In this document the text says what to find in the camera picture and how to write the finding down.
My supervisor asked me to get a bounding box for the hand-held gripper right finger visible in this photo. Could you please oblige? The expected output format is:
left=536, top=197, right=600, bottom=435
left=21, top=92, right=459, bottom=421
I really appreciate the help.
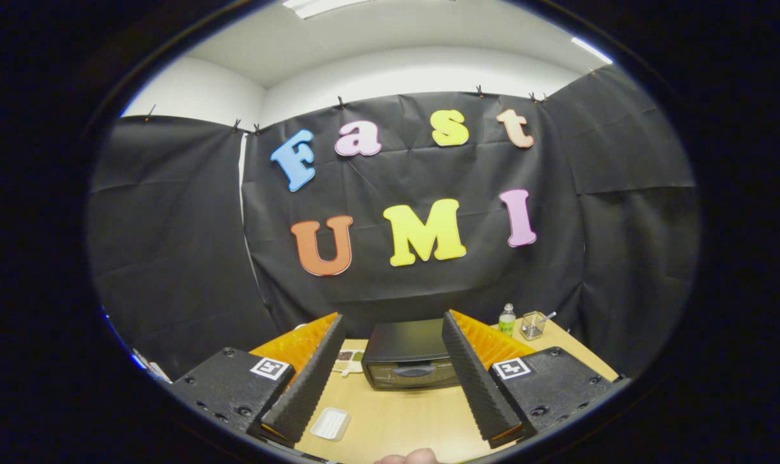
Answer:
left=442, top=309, right=627, bottom=449

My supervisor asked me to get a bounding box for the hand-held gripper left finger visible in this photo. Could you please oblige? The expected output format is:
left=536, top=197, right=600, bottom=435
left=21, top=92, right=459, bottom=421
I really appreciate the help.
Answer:
left=170, top=312, right=346, bottom=449

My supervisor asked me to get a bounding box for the black toaster oven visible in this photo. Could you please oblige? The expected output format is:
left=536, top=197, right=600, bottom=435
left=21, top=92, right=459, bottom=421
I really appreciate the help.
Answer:
left=362, top=318, right=463, bottom=391

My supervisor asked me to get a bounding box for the white plastic tray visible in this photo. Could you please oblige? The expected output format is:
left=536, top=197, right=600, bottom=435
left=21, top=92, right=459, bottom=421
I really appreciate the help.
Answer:
left=310, top=407, right=352, bottom=443

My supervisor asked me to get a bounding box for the white divided dish with grains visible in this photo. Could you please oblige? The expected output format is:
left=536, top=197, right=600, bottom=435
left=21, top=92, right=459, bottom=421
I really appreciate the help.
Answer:
left=332, top=348, right=366, bottom=376

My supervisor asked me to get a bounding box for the clear square holder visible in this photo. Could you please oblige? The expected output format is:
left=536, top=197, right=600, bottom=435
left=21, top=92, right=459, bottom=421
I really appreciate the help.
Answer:
left=520, top=311, right=547, bottom=341

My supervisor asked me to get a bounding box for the row of black cloth clips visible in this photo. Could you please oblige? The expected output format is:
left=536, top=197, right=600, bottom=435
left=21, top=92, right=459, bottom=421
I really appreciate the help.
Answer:
left=145, top=84, right=552, bottom=136

